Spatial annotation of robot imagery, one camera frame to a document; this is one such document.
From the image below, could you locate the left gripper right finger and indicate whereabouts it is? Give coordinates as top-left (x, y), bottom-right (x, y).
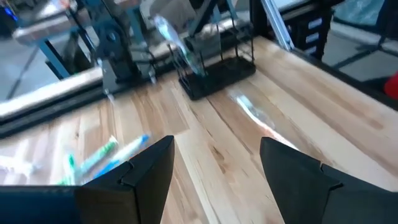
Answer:
top-left (259, 136), bottom-right (398, 224)

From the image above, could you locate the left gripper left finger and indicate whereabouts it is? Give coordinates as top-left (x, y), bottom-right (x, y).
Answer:
top-left (0, 135), bottom-right (175, 224)

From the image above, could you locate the blue toothbrush in clear wrapper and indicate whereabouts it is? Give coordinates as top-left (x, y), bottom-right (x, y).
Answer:
top-left (93, 134), bottom-right (150, 180)

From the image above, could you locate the black labelled control box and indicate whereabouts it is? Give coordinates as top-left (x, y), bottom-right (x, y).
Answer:
top-left (290, 12), bottom-right (330, 60)

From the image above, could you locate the grey blue desk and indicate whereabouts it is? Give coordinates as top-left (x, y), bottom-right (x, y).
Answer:
top-left (12, 0), bottom-right (103, 80)

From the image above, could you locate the pale blue patterned cloth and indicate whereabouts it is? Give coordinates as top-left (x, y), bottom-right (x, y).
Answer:
top-left (334, 0), bottom-right (385, 26)

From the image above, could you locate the black wire rack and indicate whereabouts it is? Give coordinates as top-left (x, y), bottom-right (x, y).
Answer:
top-left (167, 18), bottom-right (257, 101)

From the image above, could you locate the silver aluminium post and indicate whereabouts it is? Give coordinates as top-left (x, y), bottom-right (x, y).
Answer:
top-left (260, 0), bottom-right (295, 50)

